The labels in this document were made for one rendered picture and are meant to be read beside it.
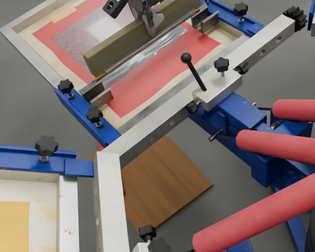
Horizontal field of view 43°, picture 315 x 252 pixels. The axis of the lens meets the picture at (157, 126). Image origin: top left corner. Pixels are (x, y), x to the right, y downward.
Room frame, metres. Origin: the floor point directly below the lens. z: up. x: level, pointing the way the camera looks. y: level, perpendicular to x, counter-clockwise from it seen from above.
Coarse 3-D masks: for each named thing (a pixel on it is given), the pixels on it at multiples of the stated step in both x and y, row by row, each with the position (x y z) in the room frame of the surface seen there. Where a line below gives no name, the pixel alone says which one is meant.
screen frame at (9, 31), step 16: (48, 0) 1.48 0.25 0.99; (64, 0) 1.48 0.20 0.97; (32, 16) 1.42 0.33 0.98; (16, 32) 1.38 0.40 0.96; (240, 32) 0.96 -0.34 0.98; (16, 48) 1.25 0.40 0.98; (224, 48) 0.90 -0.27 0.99; (32, 64) 1.12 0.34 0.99; (208, 64) 0.86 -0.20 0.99; (48, 80) 1.02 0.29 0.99; (192, 80) 0.82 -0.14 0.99; (160, 96) 0.80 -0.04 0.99; (144, 112) 0.76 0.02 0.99; (128, 128) 0.72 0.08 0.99
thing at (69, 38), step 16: (80, 16) 1.36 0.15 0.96; (48, 32) 1.32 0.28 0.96; (64, 32) 1.29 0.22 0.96; (80, 32) 1.26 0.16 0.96; (96, 32) 1.23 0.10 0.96; (64, 48) 1.20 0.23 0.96; (80, 48) 1.17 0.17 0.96; (64, 64) 1.11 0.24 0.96; (80, 64) 1.09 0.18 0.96; (144, 64) 0.99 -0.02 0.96; (128, 80) 0.94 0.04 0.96; (144, 80) 0.92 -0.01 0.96; (160, 80) 0.89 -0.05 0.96; (128, 96) 0.87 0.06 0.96; (144, 96) 0.85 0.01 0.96; (128, 112) 0.81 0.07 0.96
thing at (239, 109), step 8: (232, 96) 0.67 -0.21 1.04; (224, 104) 0.65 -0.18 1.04; (232, 104) 0.64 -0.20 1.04; (240, 104) 0.64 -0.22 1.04; (248, 104) 0.63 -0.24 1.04; (224, 112) 0.64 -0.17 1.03; (232, 112) 0.62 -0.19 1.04; (240, 112) 0.61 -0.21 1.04; (248, 112) 0.60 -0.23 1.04; (256, 112) 0.60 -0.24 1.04; (232, 120) 0.61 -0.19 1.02; (240, 120) 0.59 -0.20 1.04; (248, 120) 0.58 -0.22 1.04; (256, 120) 0.57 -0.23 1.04; (264, 120) 0.58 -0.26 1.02; (240, 128) 0.59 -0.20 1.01; (248, 128) 0.56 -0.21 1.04
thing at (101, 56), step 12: (168, 0) 1.01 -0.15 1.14; (180, 0) 1.01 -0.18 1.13; (192, 0) 1.03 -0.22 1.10; (156, 12) 0.98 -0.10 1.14; (168, 12) 0.99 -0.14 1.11; (180, 12) 1.01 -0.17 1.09; (132, 24) 0.95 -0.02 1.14; (144, 24) 0.96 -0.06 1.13; (168, 24) 0.99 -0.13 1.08; (120, 36) 0.92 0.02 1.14; (132, 36) 0.93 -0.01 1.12; (144, 36) 0.95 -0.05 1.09; (96, 48) 0.90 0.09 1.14; (108, 48) 0.90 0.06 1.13; (120, 48) 0.91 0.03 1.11; (132, 48) 0.93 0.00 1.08; (96, 60) 0.88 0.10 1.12; (108, 60) 0.89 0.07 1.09; (96, 72) 0.87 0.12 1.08
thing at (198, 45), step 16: (96, 0) 1.43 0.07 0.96; (96, 16) 1.32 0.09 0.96; (128, 16) 1.26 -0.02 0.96; (112, 32) 1.20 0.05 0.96; (192, 32) 1.06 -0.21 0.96; (176, 48) 1.01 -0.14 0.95; (192, 48) 0.99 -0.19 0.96; (208, 48) 0.96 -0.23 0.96; (160, 64) 0.96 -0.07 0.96; (176, 64) 0.94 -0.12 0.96
